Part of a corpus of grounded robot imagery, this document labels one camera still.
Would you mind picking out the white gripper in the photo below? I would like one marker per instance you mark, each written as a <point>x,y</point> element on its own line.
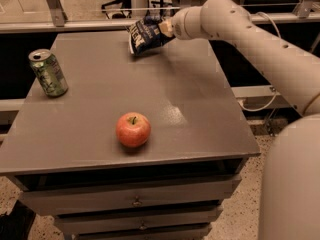
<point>179,26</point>

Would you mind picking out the blue chip bag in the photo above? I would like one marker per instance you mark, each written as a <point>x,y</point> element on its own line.
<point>145,35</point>

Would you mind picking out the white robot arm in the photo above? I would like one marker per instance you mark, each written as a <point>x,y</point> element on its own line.
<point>290,191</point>

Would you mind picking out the black office chair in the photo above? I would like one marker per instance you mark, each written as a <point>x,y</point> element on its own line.
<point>116,0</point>

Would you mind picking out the red apple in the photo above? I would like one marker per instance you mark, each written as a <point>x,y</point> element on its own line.
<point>133,129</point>

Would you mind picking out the green soda can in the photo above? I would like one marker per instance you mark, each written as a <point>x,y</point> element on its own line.
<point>48,72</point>

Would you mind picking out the grey drawer cabinet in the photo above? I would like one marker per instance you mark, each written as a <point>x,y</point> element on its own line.
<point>139,148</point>

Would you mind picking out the black object bottom left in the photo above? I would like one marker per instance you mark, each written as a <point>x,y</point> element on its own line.
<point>17,224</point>

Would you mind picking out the metal railing frame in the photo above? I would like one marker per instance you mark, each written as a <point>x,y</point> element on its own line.
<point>72,15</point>

